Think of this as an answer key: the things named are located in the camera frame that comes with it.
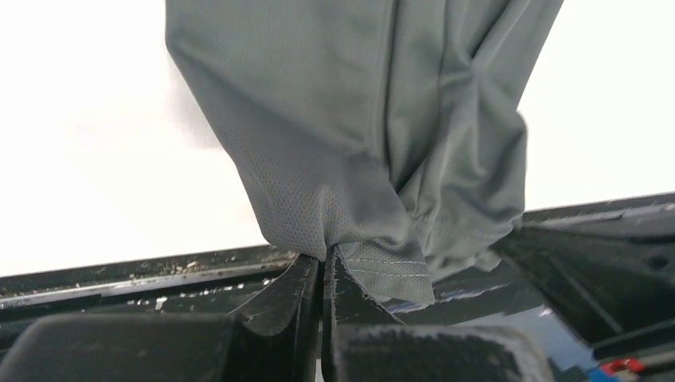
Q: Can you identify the grey t-shirt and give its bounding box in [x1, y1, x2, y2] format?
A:
[166, 1, 562, 306]

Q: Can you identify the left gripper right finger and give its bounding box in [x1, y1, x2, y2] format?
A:
[322, 251, 554, 382]

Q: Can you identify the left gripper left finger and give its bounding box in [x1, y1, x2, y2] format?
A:
[1, 255, 322, 381]

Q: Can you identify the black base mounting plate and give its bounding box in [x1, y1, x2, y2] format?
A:
[1, 194, 674, 381]

